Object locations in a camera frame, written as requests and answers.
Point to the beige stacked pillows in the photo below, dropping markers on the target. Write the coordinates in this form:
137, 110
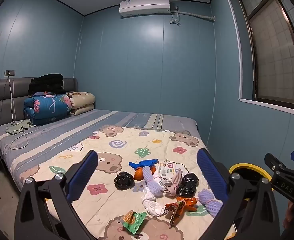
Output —
83, 101

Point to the green cloth pouch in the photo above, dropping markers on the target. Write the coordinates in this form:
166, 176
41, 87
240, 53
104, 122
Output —
18, 127

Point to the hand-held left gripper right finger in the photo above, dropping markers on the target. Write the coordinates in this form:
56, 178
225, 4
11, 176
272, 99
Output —
209, 172

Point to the white wrapped air conditioner pipe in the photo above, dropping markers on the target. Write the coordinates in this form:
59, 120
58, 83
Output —
194, 15

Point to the purple foam fruit net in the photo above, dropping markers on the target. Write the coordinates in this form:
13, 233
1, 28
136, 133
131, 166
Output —
210, 201

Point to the window with dark frame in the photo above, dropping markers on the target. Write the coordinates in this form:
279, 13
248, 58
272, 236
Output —
272, 47

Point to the orange snack wrapper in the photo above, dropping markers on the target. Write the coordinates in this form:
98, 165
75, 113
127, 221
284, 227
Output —
180, 205

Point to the blue glove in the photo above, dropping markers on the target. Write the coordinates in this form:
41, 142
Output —
142, 163

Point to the cream bear printed blanket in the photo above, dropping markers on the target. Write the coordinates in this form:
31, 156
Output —
99, 170

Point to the grey wall socket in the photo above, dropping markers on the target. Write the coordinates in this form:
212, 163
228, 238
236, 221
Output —
9, 73

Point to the black sock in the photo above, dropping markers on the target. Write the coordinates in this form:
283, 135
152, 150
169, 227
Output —
123, 181

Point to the blue floral folded quilt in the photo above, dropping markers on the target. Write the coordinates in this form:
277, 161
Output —
46, 108

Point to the green snack wrapper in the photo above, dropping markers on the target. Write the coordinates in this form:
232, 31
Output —
134, 221

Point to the yellow rimmed black bin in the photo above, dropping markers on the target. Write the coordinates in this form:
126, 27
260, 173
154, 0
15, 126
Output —
249, 166

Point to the white printed cloth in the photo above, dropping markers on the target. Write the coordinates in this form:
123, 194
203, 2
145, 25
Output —
152, 205

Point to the grey bed headboard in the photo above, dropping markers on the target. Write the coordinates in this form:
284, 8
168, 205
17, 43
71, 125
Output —
10, 97

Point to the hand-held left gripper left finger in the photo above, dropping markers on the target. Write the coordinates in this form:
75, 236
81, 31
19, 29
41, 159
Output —
83, 177

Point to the white air conditioner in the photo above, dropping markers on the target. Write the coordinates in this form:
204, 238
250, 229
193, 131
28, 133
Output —
144, 5

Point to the black plastic bag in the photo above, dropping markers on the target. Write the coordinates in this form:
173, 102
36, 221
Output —
187, 186

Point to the pink beige cloth garment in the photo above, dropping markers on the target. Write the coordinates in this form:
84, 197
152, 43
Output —
174, 185

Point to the person's right hand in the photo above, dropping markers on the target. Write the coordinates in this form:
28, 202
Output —
289, 213

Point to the black folded cloth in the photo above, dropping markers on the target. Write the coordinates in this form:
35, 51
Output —
46, 83

